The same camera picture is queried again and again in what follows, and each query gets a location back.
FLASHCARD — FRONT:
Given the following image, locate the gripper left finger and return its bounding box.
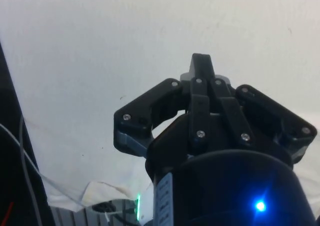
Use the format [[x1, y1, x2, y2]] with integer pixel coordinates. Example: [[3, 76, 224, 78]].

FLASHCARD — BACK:
[[113, 52, 211, 160]]

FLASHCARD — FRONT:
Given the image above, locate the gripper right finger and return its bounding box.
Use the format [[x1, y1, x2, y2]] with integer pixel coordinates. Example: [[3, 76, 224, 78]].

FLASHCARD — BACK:
[[201, 52, 318, 164]]

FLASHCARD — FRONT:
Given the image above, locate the white cable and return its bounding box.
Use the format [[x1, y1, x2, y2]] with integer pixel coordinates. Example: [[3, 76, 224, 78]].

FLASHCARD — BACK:
[[0, 123, 85, 208]]

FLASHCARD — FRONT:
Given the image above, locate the grey cable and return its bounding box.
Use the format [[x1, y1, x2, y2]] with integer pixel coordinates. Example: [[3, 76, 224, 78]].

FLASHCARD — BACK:
[[18, 114, 43, 226]]

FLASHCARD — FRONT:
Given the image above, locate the red cable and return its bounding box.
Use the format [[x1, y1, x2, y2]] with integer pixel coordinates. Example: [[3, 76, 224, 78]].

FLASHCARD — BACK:
[[3, 201, 15, 222]]

